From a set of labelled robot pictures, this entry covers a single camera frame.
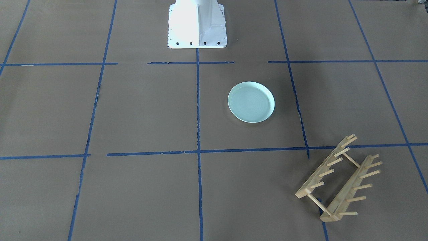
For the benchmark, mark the light green plate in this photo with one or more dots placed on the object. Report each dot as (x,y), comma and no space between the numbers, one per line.
(251,102)

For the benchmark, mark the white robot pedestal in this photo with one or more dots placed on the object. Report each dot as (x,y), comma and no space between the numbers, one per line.
(196,24)

